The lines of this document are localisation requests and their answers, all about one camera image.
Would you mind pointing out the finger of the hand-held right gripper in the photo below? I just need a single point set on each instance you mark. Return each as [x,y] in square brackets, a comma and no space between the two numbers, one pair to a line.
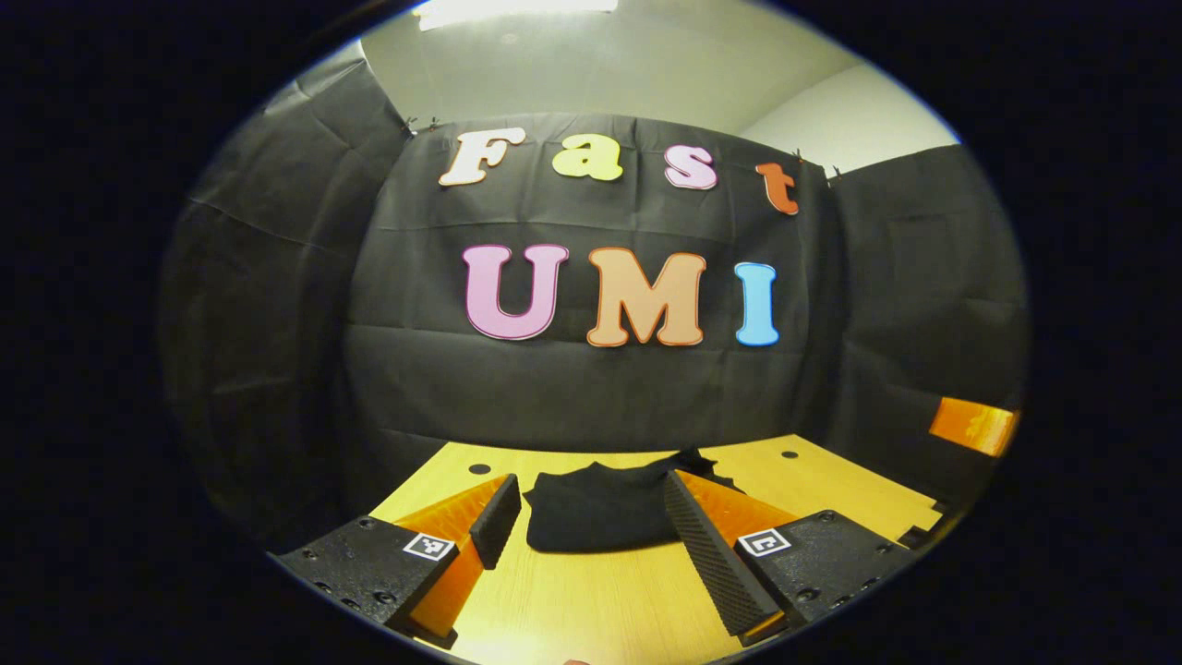
[974,427]

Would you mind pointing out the rectangular ceiling light panel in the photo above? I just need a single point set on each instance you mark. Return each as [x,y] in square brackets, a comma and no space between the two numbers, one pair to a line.
[517,9]

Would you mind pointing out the black backdrop cloth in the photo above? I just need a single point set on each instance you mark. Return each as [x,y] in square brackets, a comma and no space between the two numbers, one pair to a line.
[600,388]

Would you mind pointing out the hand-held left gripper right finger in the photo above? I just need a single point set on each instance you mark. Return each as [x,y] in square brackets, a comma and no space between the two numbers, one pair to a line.
[711,563]

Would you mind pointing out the black garment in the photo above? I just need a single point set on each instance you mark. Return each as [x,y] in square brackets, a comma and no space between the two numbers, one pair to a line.
[600,508]

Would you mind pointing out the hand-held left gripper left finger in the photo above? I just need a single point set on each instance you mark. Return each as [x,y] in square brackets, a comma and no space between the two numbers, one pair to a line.
[497,522]

